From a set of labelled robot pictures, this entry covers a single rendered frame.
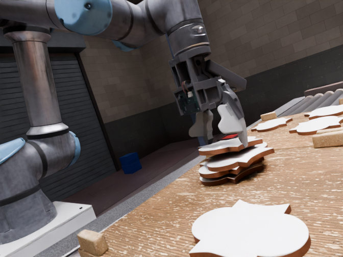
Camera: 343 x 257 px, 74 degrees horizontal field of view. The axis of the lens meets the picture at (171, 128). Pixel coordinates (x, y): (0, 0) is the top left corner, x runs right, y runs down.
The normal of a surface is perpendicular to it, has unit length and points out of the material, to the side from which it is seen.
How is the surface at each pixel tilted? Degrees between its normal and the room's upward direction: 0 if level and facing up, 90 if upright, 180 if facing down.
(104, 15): 129
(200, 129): 112
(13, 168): 92
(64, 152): 103
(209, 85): 90
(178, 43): 90
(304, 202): 0
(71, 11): 90
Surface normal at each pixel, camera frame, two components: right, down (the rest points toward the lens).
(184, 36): -0.32, 0.18
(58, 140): 0.74, 0.04
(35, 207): 0.73, -0.47
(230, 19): -0.59, 0.26
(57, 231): 0.75, -0.18
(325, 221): -0.31, -0.95
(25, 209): 0.57, -0.40
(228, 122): 0.37, -0.44
